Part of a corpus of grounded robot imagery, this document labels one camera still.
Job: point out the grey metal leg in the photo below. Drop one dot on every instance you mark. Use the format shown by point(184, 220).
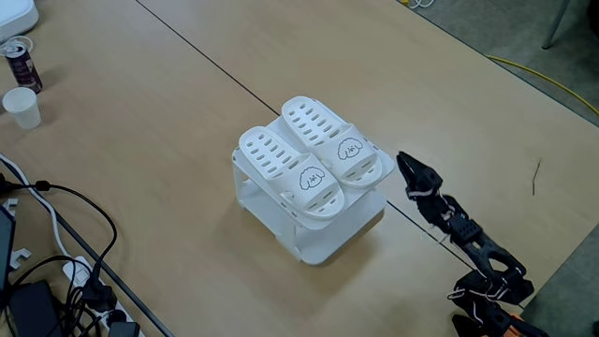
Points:
point(557, 23)

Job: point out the white flat device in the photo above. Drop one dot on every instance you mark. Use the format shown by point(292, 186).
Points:
point(16, 14)

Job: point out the purple drink can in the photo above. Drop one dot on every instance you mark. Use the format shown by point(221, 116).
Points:
point(24, 70)

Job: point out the dark laptop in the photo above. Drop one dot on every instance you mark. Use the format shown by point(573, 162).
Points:
point(5, 248)

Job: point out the black flat power adapter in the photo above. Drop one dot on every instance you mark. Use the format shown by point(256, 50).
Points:
point(33, 309)

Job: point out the black power brick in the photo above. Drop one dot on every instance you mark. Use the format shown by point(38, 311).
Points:
point(3, 185)

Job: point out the white plastic shoe rack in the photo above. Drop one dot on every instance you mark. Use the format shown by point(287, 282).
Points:
point(327, 243)

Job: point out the white printed bracket piece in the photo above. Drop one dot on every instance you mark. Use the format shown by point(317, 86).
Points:
point(19, 257)
point(10, 206)

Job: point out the white paper cup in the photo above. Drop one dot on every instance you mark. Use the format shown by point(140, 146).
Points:
point(21, 105)

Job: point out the white slipper with puppy drawing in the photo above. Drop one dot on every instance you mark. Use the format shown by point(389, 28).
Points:
point(271, 154)
point(318, 121)

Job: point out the black plug adapter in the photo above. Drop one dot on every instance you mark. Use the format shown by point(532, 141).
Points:
point(124, 329)

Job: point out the white power strip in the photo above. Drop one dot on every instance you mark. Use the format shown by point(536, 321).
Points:
point(77, 273)

